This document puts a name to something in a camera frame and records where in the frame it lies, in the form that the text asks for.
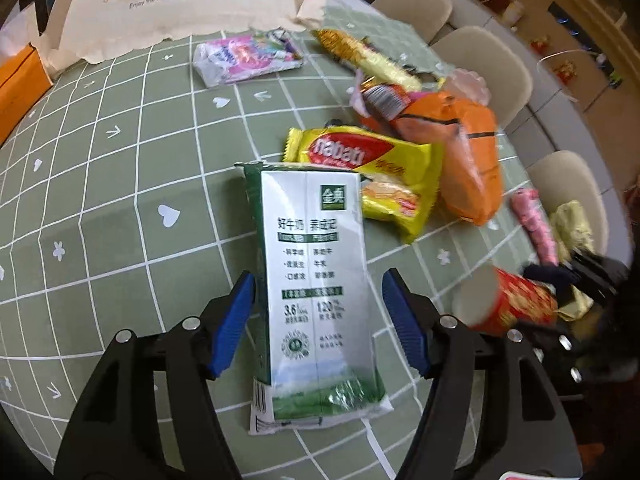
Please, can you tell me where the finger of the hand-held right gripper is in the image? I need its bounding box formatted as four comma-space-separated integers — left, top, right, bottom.
520, 322, 585, 387
522, 252, 621, 306

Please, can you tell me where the orange tissue box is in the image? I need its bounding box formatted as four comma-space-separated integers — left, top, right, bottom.
0, 42, 53, 146

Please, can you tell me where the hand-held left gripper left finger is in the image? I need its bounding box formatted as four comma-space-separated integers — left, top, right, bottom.
52, 271, 258, 480

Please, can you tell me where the beige chair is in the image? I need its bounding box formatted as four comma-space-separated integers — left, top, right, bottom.
525, 150, 608, 256
430, 25, 533, 131
370, 0, 453, 43

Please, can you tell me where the orange tissue pack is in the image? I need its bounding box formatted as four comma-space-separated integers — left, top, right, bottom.
360, 91, 505, 227

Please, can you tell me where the pink white tissue packet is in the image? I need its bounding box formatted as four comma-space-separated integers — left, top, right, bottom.
192, 30, 305, 88

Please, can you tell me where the white plastic bag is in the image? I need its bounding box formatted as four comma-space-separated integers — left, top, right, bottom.
0, 20, 38, 58

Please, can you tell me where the pink wrapped snack stick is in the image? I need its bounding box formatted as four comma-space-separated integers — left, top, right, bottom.
510, 187, 560, 266

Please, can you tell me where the red snack wrapper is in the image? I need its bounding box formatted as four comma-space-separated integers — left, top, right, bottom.
452, 265, 558, 336

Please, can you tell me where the green white milk carton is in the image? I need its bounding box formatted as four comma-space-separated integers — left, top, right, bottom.
235, 160, 393, 436

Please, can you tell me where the green checked tablecloth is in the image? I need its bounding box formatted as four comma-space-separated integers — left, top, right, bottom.
0, 0, 551, 480

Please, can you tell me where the golden yellow snack wrapper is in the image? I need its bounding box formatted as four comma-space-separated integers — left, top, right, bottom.
312, 27, 423, 92

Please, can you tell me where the yellow wafer packet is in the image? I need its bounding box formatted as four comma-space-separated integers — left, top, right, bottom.
284, 127, 446, 245

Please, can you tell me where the cream printed food cover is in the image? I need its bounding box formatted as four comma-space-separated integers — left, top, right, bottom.
37, 0, 351, 66

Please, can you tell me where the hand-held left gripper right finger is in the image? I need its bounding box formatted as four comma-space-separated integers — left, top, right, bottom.
381, 267, 586, 480

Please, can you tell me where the white cable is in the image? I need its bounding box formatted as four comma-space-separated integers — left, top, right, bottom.
537, 49, 601, 106

